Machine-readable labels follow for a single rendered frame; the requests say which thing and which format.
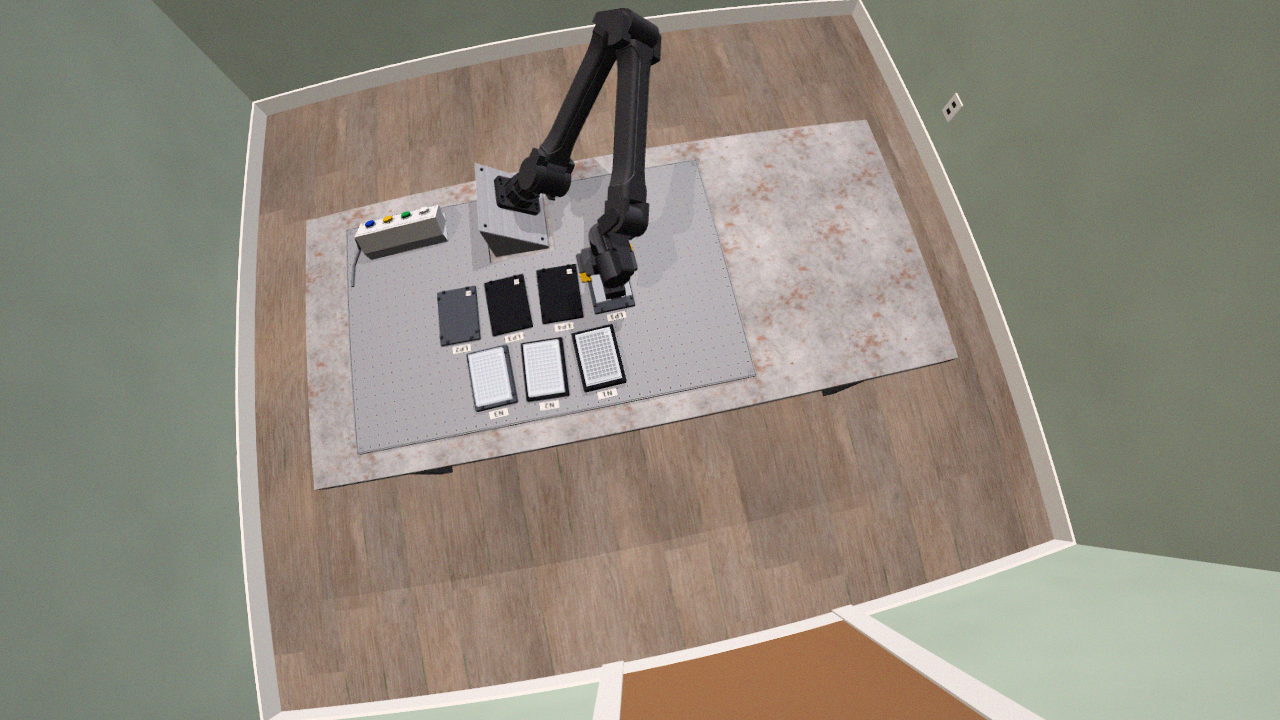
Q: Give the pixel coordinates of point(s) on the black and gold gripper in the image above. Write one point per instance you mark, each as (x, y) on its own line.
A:
(584, 261)

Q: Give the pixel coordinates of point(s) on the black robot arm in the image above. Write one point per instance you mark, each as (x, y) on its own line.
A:
(626, 211)

